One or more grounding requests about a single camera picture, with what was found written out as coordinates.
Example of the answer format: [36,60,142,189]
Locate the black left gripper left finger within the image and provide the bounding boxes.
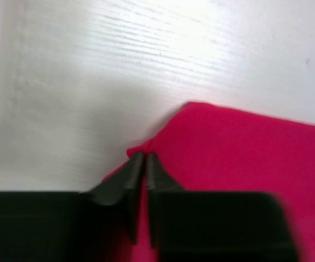
[80,152,143,244]

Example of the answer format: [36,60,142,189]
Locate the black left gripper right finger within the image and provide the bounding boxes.
[146,153,183,248]

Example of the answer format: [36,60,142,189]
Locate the magenta t-shirt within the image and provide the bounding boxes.
[102,101,315,262]

